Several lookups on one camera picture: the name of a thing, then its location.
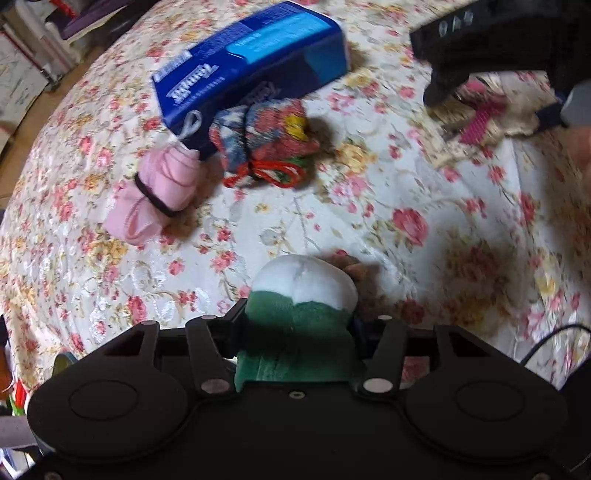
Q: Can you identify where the cluttered shelf of papers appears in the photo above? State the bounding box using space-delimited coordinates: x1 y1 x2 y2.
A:
0 0 122 134

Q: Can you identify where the floral bedspread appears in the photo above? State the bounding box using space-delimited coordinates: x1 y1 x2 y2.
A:
0 0 591 393

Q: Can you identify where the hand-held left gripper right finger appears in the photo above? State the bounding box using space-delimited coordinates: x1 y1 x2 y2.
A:
348 315 491 398

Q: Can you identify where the beige cloth with pink trim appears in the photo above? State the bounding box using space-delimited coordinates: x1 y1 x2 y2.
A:
428 75 557 149

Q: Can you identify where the blue tissue box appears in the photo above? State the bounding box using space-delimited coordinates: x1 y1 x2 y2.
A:
151 0 349 136

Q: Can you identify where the black cable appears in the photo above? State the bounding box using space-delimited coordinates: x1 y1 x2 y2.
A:
521 323 591 371

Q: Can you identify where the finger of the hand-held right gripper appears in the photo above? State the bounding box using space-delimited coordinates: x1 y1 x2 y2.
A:
423 65 472 108

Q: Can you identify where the green and white plush toy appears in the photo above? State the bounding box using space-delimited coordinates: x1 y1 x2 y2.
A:
234 254 368 391

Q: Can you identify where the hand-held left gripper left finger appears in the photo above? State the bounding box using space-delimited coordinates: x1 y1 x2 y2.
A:
104 299 249 395

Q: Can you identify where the colourful tied cloth bundle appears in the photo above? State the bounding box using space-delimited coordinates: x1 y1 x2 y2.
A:
208 98 321 191

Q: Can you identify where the tan round soft toy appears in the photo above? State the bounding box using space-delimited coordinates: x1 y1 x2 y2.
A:
330 250 366 281

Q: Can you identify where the pink cloth with hair tie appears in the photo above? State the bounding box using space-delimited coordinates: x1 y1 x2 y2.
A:
102 146 202 246

